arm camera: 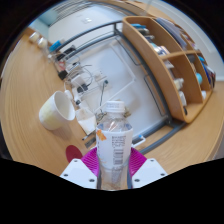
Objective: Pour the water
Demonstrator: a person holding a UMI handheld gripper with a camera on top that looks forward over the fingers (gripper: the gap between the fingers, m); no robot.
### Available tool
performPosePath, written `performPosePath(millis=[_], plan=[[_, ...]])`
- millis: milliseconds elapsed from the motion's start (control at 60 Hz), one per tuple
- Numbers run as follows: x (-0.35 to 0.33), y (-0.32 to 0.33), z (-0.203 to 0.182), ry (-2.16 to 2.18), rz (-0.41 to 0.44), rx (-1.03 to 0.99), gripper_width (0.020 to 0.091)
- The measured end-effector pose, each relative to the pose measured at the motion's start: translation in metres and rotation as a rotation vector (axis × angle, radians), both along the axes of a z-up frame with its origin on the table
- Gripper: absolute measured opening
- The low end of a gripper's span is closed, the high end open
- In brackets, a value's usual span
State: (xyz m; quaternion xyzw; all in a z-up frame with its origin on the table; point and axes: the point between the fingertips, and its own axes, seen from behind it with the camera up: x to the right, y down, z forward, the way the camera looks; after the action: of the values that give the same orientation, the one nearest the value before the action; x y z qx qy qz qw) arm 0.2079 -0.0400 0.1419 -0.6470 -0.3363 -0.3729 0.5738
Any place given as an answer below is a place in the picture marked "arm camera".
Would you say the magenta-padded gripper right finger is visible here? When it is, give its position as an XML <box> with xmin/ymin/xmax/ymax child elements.
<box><xmin>126</xmin><ymin>147</ymin><xmax>168</xmax><ymax>190</ymax></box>

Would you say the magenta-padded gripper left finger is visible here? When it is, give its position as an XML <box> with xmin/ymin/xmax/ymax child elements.
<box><xmin>59</xmin><ymin>146</ymin><xmax>101</xmax><ymax>190</ymax></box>

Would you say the clear plastic water bottle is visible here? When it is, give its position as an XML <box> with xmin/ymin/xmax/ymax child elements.
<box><xmin>95</xmin><ymin>100</ymin><xmax>134</xmax><ymax>192</ymax></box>

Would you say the flat round red coaster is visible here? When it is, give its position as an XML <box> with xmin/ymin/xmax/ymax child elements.
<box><xmin>65</xmin><ymin>144</ymin><xmax>84</xmax><ymax>164</ymax></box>

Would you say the wooden wardrobe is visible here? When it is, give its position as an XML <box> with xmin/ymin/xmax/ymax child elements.
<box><xmin>133</xmin><ymin>89</ymin><xmax>224</xmax><ymax>176</ymax></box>

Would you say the cream white cup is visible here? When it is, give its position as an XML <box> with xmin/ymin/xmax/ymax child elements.
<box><xmin>38</xmin><ymin>90</ymin><xmax>76</xmax><ymax>131</ymax></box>

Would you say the brown tree creature figurine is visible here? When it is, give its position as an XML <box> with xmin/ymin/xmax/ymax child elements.
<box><xmin>95</xmin><ymin>110</ymin><xmax>108</xmax><ymax>124</ymax></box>

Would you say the black charger block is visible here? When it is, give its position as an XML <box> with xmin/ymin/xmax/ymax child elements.
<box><xmin>58</xmin><ymin>70</ymin><xmax>69</xmax><ymax>81</ymax></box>

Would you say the wooden shelf unit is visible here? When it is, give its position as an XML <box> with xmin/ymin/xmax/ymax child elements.
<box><xmin>121</xmin><ymin>15</ymin><xmax>217</xmax><ymax>124</ymax></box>

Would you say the small blue bottle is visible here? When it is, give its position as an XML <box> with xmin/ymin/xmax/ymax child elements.
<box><xmin>49</xmin><ymin>40</ymin><xmax>63</xmax><ymax>53</ymax></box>

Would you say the small white round figure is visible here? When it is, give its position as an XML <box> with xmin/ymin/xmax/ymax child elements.
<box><xmin>28</xmin><ymin>31</ymin><xmax>40</xmax><ymax>43</ymax></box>
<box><xmin>36</xmin><ymin>37</ymin><xmax>49</xmax><ymax>48</ymax></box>

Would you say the grey metal desk frame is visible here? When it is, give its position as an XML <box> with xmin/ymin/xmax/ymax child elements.
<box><xmin>49</xmin><ymin>19</ymin><xmax>188</xmax><ymax>156</ymax></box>

